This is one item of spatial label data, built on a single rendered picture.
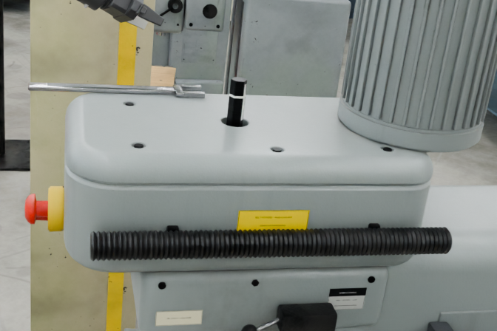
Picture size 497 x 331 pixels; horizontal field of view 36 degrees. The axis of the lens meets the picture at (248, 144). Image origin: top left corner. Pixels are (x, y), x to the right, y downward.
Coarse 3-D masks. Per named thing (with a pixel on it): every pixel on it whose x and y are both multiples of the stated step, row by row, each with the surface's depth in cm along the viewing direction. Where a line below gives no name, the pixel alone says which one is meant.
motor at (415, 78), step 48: (384, 0) 96; (432, 0) 93; (480, 0) 93; (384, 48) 97; (432, 48) 94; (480, 48) 96; (384, 96) 99; (432, 96) 97; (480, 96) 99; (432, 144) 99
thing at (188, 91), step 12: (36, 84) 106; (48, 84) 106; (60, 84) 106; (72, 84) 107; (84, 84) 108; (96, 84) 108; (108, 84) 109; (180, 84) 112; (180, 96) 109; (192, 96) 109; (204, 96) 110
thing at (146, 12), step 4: (144, 4) 178; (144, 8) 177; (148, 8) 179; (140, 12) 177; (144, 12) 177; (148, 12) 179; (152, 12) 179; (140, 16) 178; (144, 16) 178; (148, 16) 179; (152, 16) 179; (156, 16) 180; (160, 16) 180; (148, 20) 179; (152, 20) 179; (156, 20) 180; (160, 20) 180; (156, 24) 180; (160, 24) 180
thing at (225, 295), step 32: (160, 288) 96; (192, 288) 97; (224, 288) 98; (256, 288) 99; (288, 288) 100; (320, 288) 102; (352, 288) 103; (384, 288) 104; (160, 320) 98; (192, 320) 99; (224, 320) 100; (256, 320) 101; (352, 320) 105
